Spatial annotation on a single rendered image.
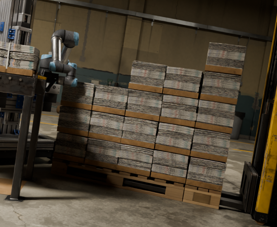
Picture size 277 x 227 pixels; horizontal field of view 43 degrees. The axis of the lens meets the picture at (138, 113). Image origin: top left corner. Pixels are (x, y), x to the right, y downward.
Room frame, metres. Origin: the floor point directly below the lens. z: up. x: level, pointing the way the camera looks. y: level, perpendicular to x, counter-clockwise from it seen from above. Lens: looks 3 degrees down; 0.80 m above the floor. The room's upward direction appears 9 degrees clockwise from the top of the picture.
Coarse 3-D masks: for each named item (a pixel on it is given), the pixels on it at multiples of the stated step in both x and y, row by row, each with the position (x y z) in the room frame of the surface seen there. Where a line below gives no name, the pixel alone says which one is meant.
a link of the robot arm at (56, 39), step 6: (60, 30) 3.12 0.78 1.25; (54, 36) 3.06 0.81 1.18; (60, 36) 3.09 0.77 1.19; (54, 42) 3.04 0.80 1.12; (60, 42) 3.08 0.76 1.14; (54, 48) 2.99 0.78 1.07; (60, 48) 3.03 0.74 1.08; (54, 54) 2.95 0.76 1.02; (60, 54) 2.98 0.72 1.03; (54, 60) 2.90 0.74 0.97; (60, 60) 2.94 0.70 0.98; (54, 66) 2.86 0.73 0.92; (60, 66) 2.88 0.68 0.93; (60, 72) 2.91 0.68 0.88
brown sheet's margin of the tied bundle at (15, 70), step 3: (12, 69) 2.67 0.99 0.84; (15, 69) 2.67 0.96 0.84; (18, 69) 2.67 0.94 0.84; (21, 69) 2.68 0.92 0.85; (24, 69) 2.68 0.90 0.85; (12, 72) 2.67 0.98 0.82; (15, 72) 2.67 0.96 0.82; (18, 72) 2.67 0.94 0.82; (21, 72) 2.68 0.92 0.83; (24, 72) 2.68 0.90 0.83; (27, 72) 2.68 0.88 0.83; (30, 72) 2.69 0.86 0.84; (33, 72) 2.75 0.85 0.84; (36, 72) 2.87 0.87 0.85; (27, 75) 2.68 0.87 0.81; (30, 75) 2.69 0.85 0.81
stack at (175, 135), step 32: (64, 96) 3.04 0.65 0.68; (96, 96) 2.99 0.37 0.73; (128, 96) 2.96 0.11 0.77; (160, 96) 2.88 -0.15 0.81; (96, 128) 2.98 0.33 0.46; (128, 128) 2.91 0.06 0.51; (160, 128) 2.87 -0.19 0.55; (192, 128) 2.81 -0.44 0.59; (64, 160) 3.06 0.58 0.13; (96, 160) 2.97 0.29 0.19; (128, 160) 2.92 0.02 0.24; (160, 160) 2.85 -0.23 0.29; (160, 192) 2.98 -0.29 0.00
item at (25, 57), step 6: (18, 48) 2.69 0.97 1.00; (24, 48) 2.68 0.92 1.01; (30, 48) 2.68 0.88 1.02; (36, 48) 2.77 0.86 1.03; (18, 54) 2.67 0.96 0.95; (24, 54) 2.68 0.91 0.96; (30, 54) 2.69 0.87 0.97; (36, 54) 2.83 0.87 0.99; (12, 60) 2.68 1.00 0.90; (18, 60) 2.68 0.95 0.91; (24, 60) 2.68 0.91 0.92; (30, 60) 2.69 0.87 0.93; (36, 60) 2.81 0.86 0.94; (12, 66) 2.67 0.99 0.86; (18, 66) 2.68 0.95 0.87; (24, 66) 2.69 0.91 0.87; (30, 66) 2.69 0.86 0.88; (36, 66) 2.82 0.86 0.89
